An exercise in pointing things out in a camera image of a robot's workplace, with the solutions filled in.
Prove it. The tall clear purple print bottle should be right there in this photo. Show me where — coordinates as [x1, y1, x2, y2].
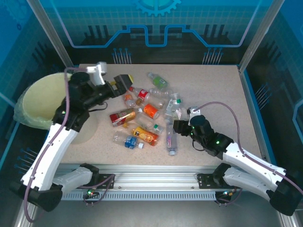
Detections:
[165, 115, 178, 157]

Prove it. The small orange cap bottle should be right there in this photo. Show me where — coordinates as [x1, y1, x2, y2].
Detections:
[123, 94, 136, 107]

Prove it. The clear bottle green cap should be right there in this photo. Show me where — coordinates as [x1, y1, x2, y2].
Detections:
[135, 113, 164, 133]
[165, 98, 183, 116]

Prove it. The red cola plastic bottle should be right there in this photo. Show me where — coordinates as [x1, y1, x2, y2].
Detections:
[128, 86, 166, 109]

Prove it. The red gold tea bottle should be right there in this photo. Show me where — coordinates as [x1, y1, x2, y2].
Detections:
[109, 108, 143, 128]

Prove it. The crushed clear plastic bottle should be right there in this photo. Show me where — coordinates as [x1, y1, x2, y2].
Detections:
[149, 87, 172, 98]

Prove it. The blue label plastic bottle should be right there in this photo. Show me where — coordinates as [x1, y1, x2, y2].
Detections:
[113, 131, 145, 149]

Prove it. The pale yellow plastic bin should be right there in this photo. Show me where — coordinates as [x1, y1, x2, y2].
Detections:
[13, 72, 74, 130]

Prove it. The green label plastic bottle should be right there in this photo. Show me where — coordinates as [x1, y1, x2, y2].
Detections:
[147, 72, 170, 90]

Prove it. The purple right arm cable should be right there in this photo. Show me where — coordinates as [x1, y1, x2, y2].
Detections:
[194, 101, 303, 190]

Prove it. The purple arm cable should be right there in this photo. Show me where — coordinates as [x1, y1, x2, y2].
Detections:
[23, 67, 89, 223]
[194, 101, 303, 190]

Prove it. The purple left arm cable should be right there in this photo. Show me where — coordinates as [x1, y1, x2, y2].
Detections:
[23, 67, 89, 223]

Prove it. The aluminium table edge rail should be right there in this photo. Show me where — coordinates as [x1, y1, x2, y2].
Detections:
[237, 65, 272, 164]

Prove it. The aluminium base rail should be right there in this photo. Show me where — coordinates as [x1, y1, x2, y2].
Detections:
[56, 164, 258, 190]

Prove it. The thin base cable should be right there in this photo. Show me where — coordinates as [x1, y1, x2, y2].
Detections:
[82, 174, 116, 207]
[214, 186, 243, 207]

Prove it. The white slotted cable duct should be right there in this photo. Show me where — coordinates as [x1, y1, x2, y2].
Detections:
[61, 190, 228, 201]

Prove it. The aluminium frame post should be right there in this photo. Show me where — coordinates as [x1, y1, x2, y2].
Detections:
[26, 0, 74, 71]
[238, 0, 282, 73]

